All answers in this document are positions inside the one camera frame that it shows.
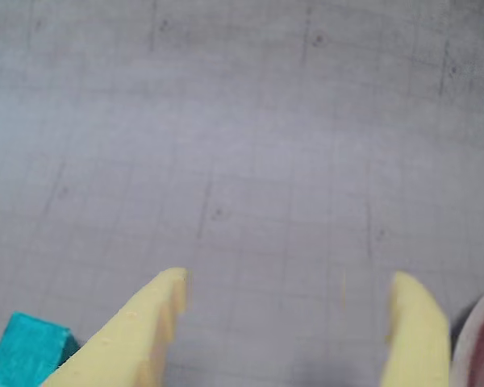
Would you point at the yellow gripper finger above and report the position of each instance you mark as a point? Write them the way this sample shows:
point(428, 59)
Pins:
point(129, 334)
point(421, 342)

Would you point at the blue block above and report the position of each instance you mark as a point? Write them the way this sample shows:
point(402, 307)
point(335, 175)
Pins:
point(28, 354)

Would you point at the round wooden bowl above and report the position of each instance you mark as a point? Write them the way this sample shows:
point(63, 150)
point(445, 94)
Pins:
point(482, 346)

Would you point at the brown grid paper mat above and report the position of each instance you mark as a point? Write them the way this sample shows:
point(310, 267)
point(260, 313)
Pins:
point(242, 141)

